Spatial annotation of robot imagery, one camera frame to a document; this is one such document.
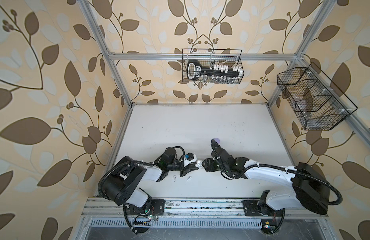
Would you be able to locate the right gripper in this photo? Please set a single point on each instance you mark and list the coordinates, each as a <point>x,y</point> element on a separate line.
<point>208,163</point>

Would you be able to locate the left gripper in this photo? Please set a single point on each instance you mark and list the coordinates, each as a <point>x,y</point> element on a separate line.
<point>186,170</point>

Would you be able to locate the white round charging case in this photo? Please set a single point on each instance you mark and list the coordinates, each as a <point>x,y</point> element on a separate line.
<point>199,163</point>

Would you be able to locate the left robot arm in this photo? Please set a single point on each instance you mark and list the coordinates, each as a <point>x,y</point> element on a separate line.
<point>121,183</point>

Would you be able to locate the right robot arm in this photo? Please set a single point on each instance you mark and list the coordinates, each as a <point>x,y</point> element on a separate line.
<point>305,187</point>

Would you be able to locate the black tool with white bits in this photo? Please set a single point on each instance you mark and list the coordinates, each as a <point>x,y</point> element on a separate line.
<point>196,71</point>

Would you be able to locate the aluminium rail front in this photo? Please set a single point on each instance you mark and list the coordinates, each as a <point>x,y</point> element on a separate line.
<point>189,213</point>

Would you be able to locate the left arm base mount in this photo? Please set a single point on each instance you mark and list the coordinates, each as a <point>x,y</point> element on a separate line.
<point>144,210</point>

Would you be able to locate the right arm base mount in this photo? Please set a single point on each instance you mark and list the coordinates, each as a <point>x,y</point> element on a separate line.
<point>273,220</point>

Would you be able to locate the black wire basket back wall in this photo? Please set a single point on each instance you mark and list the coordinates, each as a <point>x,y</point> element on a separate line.
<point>219,56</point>

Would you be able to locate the black wire basket wall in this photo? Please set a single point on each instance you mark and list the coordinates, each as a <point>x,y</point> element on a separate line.
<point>219,56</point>
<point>317,101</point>

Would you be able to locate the black wire basket right wall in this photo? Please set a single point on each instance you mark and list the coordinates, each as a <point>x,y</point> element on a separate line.
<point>317,101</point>

